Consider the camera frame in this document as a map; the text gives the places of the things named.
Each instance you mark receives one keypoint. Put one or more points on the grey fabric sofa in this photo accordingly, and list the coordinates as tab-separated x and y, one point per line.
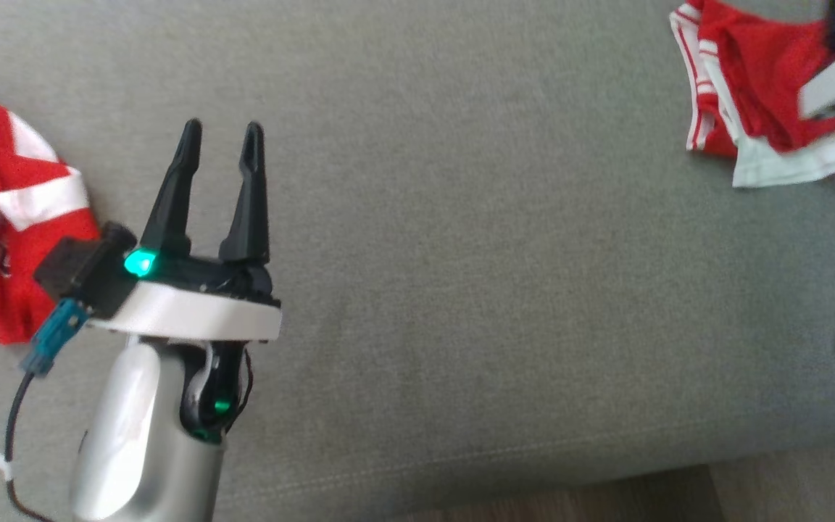
461	254

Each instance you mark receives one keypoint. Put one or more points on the red basketball jersey with number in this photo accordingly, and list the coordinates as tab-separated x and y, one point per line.
758	80

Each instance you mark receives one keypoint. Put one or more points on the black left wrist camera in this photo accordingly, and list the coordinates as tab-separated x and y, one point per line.
88	268

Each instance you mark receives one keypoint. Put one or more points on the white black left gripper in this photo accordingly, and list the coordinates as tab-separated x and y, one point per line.
200	312

